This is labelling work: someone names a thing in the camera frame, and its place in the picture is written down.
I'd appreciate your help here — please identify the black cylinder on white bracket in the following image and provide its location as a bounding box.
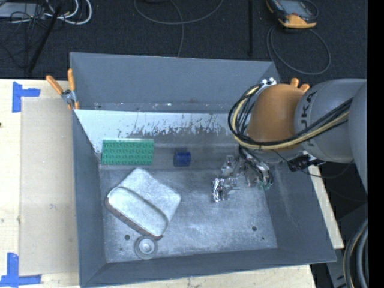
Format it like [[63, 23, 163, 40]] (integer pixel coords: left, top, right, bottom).
[[287, 156, 326, 173]]

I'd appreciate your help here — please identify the green studded flat plate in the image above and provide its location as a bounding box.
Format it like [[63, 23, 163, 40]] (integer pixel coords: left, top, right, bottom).
[[101, 139, 155, 166]]

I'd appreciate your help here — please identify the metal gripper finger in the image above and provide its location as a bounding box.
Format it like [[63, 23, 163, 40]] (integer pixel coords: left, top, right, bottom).
[[221, 155, 242, 177], [211, 176, 241, 204]]

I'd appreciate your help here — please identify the grey round knobbed lid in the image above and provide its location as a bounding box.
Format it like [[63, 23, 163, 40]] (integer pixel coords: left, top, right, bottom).
[[134, 235, 158, 260]]

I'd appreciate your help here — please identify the small blue cylinder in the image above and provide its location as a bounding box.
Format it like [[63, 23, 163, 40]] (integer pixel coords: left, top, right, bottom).
[[173, 150, 192, 167]]

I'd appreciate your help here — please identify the grey metal bin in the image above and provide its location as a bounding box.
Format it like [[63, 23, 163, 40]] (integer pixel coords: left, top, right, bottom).
[[68, 52, 337, 287]]

